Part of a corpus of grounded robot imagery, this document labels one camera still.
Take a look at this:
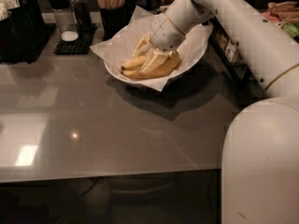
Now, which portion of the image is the black cup of stir sticks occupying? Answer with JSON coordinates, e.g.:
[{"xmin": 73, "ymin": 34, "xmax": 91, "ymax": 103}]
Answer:
[{"xmin": 96, "ymin": 0, "xmax": 125, "ymax": 39}]

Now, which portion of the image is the black container of packets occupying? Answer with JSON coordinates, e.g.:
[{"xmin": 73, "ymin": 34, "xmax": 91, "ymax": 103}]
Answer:
[{"xmin": 0, "ymin": 0, "xmax": 45, "ymax": 52}]

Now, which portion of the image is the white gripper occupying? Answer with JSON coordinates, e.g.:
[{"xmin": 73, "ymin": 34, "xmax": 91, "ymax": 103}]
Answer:
[{"xmin": 133, "ymin": 13, "xmax": 186, "ymax": 74}]

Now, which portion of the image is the pepper shaker black cap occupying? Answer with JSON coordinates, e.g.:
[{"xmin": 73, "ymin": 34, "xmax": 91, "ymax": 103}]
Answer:
[{"xmin": 70, "ymin": 0, "xmax": 92, "ymax": 31}]

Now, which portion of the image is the white bowl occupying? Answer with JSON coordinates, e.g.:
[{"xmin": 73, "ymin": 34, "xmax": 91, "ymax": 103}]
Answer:
[{"xmin": 103, "ymin": 21, "xmax": 209, "ymax": 88}]

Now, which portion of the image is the black rubber mat large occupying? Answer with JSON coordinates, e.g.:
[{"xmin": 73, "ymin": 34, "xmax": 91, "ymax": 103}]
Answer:
[{"xmin": 0, "ymin": 23, "xmax": 56, "ymax": 63}]

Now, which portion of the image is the salt shaker black cap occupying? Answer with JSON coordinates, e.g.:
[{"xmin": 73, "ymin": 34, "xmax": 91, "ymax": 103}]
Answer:
[{"xmin": 48, "ymin": 0, "xmax": 78, "ymax": 42}]

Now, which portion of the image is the yellow banana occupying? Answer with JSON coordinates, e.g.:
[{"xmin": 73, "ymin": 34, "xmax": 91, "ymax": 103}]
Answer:
[
  {"xmin": 121, "ymin": 51, "xmax": 180, "ymax": 79},
  {"xmin": 121, "ymin": 55, "xmax": 147, "ymax": 70}
]

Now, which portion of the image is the black wire condiment rack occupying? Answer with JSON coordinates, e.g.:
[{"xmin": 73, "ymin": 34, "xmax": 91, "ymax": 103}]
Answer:
[{"xmin": 213, "ymin": 5, "xmax": 299, "ymax": 91}]

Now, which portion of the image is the black rubber mat small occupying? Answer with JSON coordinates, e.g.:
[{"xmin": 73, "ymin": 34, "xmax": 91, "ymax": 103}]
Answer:
[{"xmin": 53, "ymin": 23, "xmax": 97, "ymax": 55}]

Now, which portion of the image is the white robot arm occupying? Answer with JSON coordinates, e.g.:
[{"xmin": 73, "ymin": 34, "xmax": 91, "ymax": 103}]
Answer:
[{"xmin": 149, "ymin": 0, "xmax": 299, "ymax": 224}]

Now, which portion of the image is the white paper liner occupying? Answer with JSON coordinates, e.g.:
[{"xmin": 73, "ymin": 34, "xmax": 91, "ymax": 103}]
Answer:
[{"xmin": 89, "ymin": 5, "xmax": 214, "ymax": 92}]

